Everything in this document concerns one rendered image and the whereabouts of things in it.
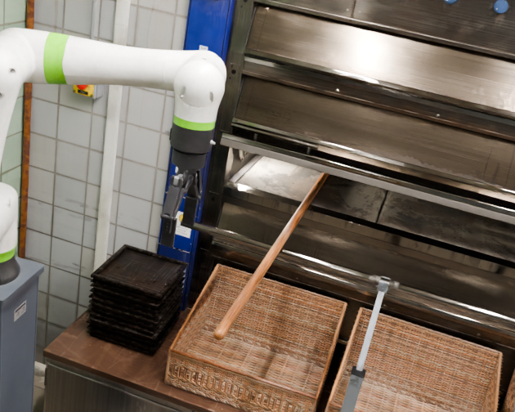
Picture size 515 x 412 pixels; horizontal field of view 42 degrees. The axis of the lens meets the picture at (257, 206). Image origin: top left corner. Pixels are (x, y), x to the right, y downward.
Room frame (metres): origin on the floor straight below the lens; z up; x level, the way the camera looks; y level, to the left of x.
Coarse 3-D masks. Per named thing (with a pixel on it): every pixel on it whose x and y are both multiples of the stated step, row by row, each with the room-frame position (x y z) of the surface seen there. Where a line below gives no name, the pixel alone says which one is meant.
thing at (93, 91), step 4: (76, 88) 2.51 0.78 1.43; (88, 88) 2.50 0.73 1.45; (92, 88) 2.50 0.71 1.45; (96, 88) 2.51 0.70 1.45; (100, 88) 2.54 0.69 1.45; (76, 92) 2.51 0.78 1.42; (80, 92) 2.51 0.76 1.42; (84, 92) 2.51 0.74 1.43; (88, 92) 2.50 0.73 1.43; (92, 92) 2.50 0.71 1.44; (96, 92) 2.51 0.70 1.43; (100, 92) 2.54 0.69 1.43; (88, 96) 2.51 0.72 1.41; (92, 96) 2.50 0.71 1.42; (96, 96) 2.52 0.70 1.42
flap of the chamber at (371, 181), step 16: (224, 144) 2.30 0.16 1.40; (240, 144) 2.29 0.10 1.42; (272, 144) 2.45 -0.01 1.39; (288, 160) 2.24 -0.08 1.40; (304, 160) 2.23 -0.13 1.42; (352, 176) 2.19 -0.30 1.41; (400, 192) 2.15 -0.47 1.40; (416, 192) 2.14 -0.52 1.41; (464, 208) 2.10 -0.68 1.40; (480, 208) 2.10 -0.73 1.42; (512, 208) 2.24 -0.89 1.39
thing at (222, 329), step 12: (324, 180) 2.65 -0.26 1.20; (312, 192) 2.47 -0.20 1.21; (300, 204) 2.35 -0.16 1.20; (300, 216) 2.24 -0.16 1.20; (288, 228) 2.10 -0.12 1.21; (276, 240) 2.00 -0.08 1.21; (276, 252) 1.92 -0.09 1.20; (264, 264) 1.82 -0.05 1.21; (252, 276) 1.74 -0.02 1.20; (252, 288) 1.67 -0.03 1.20; (240, 300) 1.59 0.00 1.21; (228, 312) 1.52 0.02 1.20; (228, 324) 1.47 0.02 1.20; (216, 336) 1.42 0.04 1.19
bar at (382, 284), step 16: (240, 240) 2.03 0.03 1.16; (256, 240) 2.03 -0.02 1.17; (288, 256) 2.00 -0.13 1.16; (304, 256) 1.99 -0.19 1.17; (336, 272) 1.96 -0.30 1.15; (352, 272) 1.95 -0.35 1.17; (384, 288) 1.91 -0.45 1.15; (400, 288) 1.91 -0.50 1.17; (416, 288) 1.92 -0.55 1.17; (448, 304) 1.88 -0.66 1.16; (464, 304) 1.87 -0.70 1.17; (496, 320) 1.84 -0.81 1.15; (512, 320) 1.83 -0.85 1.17; (368, 336) 1.81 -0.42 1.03; (352, 368) 1.73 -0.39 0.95; (352, 384) 1.70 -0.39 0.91; (352, 400) 1.70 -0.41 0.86
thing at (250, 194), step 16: (224, 192) 2.44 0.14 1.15; (240, 192) 2.43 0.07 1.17; (256, 192) 2.44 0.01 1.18; (272, 208) 2.40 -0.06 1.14; (288, 208) 2.38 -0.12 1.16; (320, 208) 2.40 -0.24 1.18; (336, 224) 2.34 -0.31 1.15; (352, 224) 2.33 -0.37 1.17; (368, 224) 2.34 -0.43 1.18; (384, 240) 2.30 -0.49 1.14; (400, 240) 2.29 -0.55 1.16; (416, 240) 2.27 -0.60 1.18; (432, 240) 2.30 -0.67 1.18; (448, 256) 2.24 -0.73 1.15; (464, 256) 2.23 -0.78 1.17; (480, 256) 2.24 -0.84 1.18; (496, 272) 2.20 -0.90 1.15; (512, 272) 2.19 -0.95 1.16
